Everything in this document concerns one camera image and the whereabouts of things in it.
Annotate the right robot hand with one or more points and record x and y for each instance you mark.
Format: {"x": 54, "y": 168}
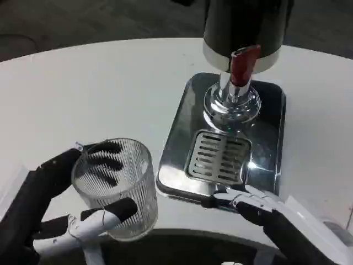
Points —
{"x": 281, "y": 223}

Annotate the black drink dispenser chrome pedestal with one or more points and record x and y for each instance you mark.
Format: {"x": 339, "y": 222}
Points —
{"x": 242, "y": 25}

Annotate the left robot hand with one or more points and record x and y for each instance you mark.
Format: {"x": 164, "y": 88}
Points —
{"x": 24, "y": 209}

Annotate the slotted steel drip grid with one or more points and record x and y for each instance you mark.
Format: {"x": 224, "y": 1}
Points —
{"x": 209, "y": 160}

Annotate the clear ribbed glass cup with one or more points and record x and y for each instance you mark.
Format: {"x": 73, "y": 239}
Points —
{"x": 129, "y": 176}

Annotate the steel drip tray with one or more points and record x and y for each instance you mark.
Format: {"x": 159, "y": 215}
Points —
{"x": 264, "y": 143}

